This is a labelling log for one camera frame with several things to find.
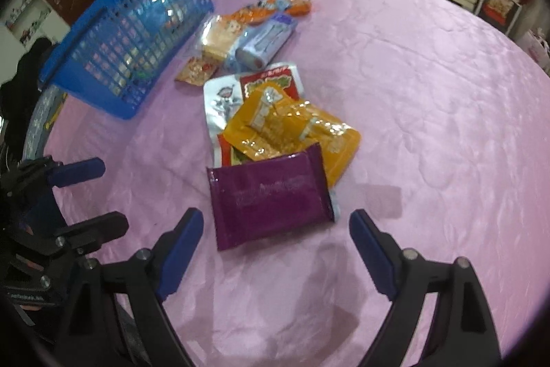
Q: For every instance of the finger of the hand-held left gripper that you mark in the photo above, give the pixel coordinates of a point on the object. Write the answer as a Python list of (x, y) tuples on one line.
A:
[(77, 170), (96, 227)]

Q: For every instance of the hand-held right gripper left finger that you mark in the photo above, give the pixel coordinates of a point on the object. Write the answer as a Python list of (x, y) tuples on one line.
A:
[(180, 255)]

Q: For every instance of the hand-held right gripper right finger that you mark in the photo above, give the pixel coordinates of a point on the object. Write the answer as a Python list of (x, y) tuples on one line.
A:
[(374, 255)]

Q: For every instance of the blue plastic mesh basket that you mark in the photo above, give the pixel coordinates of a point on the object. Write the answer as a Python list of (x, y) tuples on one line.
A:
[(126, 110)]

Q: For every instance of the purple snack packet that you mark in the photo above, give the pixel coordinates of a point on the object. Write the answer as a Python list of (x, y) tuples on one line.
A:
[(266, 199)]

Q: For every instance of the small orange square snack packet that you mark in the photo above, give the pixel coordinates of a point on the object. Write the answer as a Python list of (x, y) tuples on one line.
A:
[(197, 70)]

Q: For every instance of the yellow snack packet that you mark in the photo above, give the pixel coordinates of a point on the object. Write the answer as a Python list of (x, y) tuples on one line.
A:
[(279, 130)]

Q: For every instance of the silver and red snack packet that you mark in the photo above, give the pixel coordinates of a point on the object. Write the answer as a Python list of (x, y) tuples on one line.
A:
[(219, 102)]

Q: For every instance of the light blue tube snack packet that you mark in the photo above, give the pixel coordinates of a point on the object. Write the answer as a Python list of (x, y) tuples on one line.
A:
[(266, 40)]

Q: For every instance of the clear bag of beige snack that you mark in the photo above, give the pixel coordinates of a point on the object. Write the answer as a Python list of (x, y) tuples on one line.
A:
[(219, 36)]

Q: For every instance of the long orange snack packet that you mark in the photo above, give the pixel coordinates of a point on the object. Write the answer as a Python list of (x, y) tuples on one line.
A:
[(275, 8)]

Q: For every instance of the pink bag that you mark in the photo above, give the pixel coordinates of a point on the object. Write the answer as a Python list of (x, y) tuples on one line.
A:
[(539, 49)]

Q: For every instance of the red gift box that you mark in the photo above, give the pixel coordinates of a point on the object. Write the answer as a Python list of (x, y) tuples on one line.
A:
[(500, 3)]

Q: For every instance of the white wall shelf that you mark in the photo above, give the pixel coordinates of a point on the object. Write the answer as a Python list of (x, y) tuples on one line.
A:
[(25, 14)]

